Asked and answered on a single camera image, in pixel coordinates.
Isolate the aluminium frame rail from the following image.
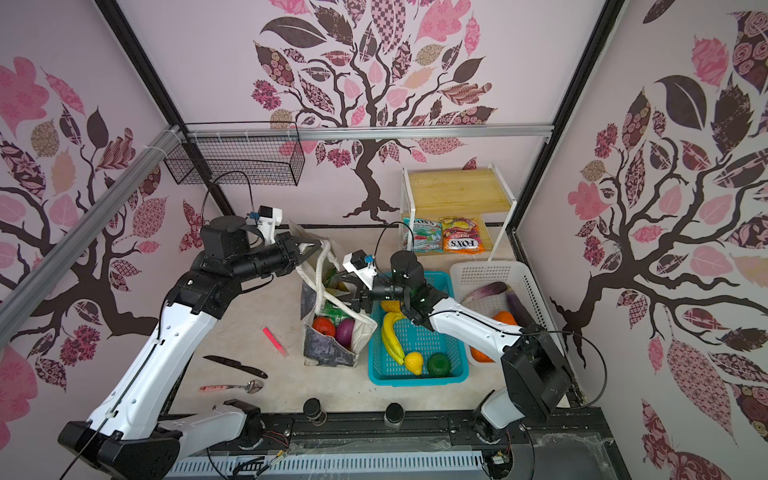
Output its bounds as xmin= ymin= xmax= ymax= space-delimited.
xmin=1 ymin=123 xmax=554 ymax=345

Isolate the light purple eggplant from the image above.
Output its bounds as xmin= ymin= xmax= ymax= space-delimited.
xmin=462 ymin=281 xmax=508 ymax=304

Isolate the small orange pumpkin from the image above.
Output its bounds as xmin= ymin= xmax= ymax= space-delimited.
xmin=470 ymin=347 xmax=494 ymax=363

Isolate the red tomato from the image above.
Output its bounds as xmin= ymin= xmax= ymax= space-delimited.
xmin=312 ymin=316 xmax=336 ymax=337

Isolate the black wire basket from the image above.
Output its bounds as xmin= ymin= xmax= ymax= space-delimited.
xmin=164 ymin=120 xmax=305 ymax=187

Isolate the white plastic basket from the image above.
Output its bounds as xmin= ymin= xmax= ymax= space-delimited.
xmin=434 ymin=261 xmax=563 ymax=362

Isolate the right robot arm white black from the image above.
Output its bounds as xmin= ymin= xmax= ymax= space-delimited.
xmin=342 ymin=250 xmax=572 ymax=430

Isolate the white wooden shelf rack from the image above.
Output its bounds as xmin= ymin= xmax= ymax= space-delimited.
xmin=400 ymin=165 xmax=518 ymax=260

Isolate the yellow lemon front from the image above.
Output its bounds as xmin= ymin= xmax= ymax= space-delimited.
xmin=404 ymin=351 xmax=424 ymax=376

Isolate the orange Fox's candy bag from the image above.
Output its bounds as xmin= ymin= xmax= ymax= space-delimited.
xmin=440 ymin=217 xmax=485 ymax=254

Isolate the black post left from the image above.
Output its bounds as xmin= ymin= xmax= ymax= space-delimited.
xmin=303 ymin=398 xmax=327 ymax=427

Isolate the green yellow snack bag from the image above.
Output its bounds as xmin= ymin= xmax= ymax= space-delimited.
xmin=321 ymin=266 xmax=349 ymax=326

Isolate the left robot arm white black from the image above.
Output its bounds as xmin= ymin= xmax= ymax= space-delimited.
xmin=58 ymin=216 xmax=322 ymax=479

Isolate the white vented cable duct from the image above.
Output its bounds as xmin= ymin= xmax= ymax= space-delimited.
xmin=166 ymin=451 xmax=484 ymax=479

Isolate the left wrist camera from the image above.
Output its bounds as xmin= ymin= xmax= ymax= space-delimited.
xmin=249 ymin=205 xmax=283 ymax=245

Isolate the cream canvas grocery bag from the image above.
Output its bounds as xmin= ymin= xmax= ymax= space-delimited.
xmin=289 ymin=223 xmax=377 ymax=368

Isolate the dark purple eggplant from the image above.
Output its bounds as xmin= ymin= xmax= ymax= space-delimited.
xmin=505 ymin=286 xmax=535 ymax=328

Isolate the teal candy bag lower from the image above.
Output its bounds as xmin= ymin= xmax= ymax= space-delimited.
xmin=403 ymin=217 xmax=443 ymax=253

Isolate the wrinkled yellow fruit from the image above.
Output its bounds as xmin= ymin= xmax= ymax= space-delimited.
xmin=380 ymin=300 xmax=401 ymax=313

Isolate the single yellow banana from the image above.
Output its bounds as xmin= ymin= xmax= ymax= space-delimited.
xmin=381 ymin=312 xmax=405 ymax=365

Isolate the orange persimmon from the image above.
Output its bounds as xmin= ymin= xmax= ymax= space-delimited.
xmin=493 ymin=311 xmax=518 ymax=326

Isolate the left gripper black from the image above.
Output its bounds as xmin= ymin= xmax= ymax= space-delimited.
xmin=231 ymin=231 xmax=321 ymax=283

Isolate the black post right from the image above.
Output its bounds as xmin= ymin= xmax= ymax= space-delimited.
xmin=383 ymin=402 xmax=405 ymax=430

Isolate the green bell pepper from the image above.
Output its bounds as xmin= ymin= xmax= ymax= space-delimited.
xmin=427 ymin=353 xmax=452 ymax=378

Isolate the teal plastic basket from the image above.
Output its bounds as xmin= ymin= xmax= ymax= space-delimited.
xmin=368 ymin=301 xmax=469 ymax=387

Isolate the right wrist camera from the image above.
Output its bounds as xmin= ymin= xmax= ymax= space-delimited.
xmin=343 ymin=250 xmax=378 ymax=290

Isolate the pink marker pen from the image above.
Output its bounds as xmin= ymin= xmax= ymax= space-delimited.
xmin=262 ymin=327 xmax=289 ymax=358

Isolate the metal spoon pink handle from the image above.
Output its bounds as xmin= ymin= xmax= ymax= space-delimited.
xmin=198 ymin=379 xmax=264 ymax=394

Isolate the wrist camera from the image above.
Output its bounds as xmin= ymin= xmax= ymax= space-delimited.
xmin=343 ymin=250 xmax=378 ymax=290
xmin=249 ymin=205 xmax=283 ymax=245

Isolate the black post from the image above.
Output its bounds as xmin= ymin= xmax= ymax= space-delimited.
xmin=303 ymin=398 xmax=327 ymax=427
xmin=383 ymin=402 xmax=405 ymax=430

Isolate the purple onion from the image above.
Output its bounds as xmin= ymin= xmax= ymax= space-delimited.
xmin=334 ymin=318 xmax=355 ymax=349

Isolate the black handled knife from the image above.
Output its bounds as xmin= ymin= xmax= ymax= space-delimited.
xmin=204 ymin=355 xmax=269 ymax=379

